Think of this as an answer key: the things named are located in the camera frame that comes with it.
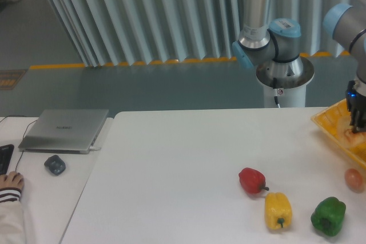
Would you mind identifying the red bell pepper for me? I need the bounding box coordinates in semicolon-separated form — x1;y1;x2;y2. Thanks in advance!
238;167;269;194

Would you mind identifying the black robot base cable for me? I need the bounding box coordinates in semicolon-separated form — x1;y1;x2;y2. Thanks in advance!
272;77;281;109

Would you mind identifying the brown egg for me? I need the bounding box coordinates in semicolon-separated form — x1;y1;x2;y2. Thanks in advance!
344;169;364;193

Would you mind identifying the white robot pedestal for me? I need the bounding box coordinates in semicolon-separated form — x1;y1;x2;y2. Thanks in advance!
256;57;315;108

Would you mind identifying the black keyboard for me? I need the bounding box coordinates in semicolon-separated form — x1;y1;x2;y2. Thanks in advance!
0;144;14;175

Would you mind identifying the silver laptop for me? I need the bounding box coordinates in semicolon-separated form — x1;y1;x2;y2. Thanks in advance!
18;109;109;154

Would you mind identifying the person's hand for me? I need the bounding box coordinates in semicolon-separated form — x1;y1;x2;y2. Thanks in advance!
0;171;25;192

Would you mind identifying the grey folding partition screen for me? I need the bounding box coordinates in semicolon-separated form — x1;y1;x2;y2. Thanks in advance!
32;0;366;70

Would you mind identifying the green bell pepper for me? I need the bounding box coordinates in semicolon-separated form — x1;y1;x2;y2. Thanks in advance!
311;197;347;237

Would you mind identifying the black mouse cable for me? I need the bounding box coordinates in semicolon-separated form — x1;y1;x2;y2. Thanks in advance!
0;115;39;172

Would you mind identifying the orange triangular bread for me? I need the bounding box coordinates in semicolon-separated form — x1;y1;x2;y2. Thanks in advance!
336;116;365;148

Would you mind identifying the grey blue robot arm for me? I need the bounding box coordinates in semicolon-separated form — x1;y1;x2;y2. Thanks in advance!
232;0;365;133

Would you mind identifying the yellow bell pepper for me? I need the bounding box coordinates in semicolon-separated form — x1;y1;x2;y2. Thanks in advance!
264;193;292;230

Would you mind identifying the white striped sleeve forearm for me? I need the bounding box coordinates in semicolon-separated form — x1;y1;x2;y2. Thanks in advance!
1;187;26;243

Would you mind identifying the yellow woven basket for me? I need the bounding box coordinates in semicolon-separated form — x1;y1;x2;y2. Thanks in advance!
311;99;365;170

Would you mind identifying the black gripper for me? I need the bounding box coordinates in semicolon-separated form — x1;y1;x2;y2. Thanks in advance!
345;80;365;133

